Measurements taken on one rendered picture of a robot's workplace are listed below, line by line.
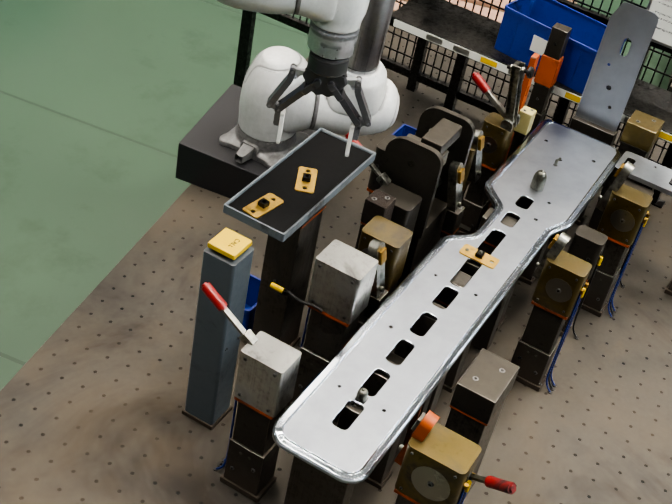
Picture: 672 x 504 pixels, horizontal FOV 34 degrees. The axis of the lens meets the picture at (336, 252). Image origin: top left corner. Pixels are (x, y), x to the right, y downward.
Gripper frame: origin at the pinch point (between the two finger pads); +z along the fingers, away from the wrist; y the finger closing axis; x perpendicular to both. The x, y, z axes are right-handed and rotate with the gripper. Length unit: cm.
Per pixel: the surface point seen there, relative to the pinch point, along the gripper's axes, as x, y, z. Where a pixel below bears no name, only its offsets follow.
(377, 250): -10.5, 16.2, 15.3
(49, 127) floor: 168, -100, 126
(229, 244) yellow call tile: -24.4, -11.6, 9.4
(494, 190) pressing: 33, 43, 25
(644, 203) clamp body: 33, 78, 21
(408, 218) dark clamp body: 7.8, 22.6, 19.7
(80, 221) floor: 116, -74, 126
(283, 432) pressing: -53, 4, 25
